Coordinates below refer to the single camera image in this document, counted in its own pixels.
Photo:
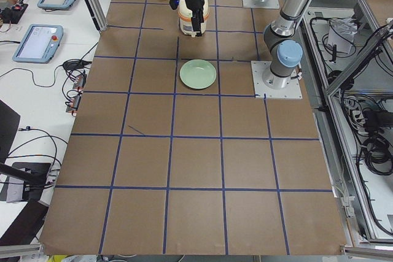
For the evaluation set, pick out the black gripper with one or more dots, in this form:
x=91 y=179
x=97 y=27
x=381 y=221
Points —
x=194 y=2

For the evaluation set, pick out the white rice cooker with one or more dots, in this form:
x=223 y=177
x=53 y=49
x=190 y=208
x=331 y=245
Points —
x=185 y=15

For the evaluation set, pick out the green plate left side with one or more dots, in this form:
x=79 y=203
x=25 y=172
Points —
x=198 y=74

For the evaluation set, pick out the near teach pendant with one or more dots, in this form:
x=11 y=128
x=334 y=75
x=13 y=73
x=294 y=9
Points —
x=39 y=44

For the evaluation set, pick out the black camera stand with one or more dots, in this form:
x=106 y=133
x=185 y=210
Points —
x=24 y=181

